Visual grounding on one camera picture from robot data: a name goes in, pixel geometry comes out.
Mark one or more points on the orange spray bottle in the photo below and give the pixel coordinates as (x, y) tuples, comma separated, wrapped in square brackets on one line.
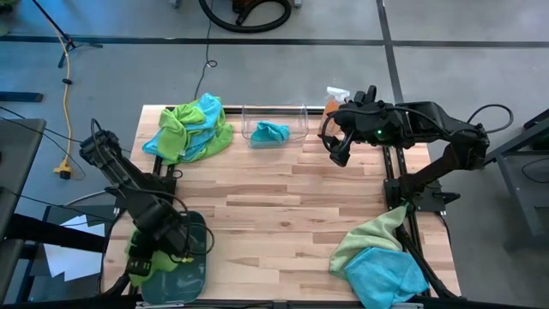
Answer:
[(331, 109)]

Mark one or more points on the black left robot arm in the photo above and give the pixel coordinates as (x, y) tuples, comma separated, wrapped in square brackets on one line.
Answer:
[(116, 167)]

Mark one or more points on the grey desk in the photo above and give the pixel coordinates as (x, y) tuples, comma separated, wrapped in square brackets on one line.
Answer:
[(17, 171)]

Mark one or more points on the pale green microfiber towel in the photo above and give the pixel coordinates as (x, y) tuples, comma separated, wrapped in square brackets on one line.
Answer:
[(369, 236)]

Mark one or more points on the black aluminium table frame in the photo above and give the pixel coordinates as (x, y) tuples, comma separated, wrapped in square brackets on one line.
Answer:
[(389, 165)]

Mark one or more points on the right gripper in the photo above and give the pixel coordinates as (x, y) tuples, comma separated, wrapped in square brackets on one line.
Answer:
[(369, 124)]

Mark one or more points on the blue microfiber towel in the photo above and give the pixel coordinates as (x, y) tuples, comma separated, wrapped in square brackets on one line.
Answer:
[(210, 107), (199, 143), (268, 133), (386, 276)]

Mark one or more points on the white paper sheets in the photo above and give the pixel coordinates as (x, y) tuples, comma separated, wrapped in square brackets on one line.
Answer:
[(73, 262)]

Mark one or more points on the black support beam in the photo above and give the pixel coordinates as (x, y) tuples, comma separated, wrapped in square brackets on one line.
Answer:
[(51, 234)]

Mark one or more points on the black tripod stand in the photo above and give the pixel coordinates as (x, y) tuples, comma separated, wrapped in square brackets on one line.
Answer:
[(70, 42)]

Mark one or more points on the teal-grey plastic basket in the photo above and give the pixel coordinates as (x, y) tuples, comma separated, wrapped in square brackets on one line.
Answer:
[(188, 283)]

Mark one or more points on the dark flat bar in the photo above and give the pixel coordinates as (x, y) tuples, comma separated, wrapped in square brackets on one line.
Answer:
[(21, 97)]

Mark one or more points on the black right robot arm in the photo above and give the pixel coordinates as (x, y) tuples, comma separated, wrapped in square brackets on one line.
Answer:
[(467, 146)]

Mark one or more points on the dark metal table frame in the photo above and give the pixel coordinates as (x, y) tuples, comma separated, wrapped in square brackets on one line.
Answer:
[(521, 201)]

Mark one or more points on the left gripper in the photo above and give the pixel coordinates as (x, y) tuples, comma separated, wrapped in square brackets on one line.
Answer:
[(165, 232)]

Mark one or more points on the clear plastic basket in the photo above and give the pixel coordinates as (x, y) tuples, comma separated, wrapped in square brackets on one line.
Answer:
[(296, 129)]

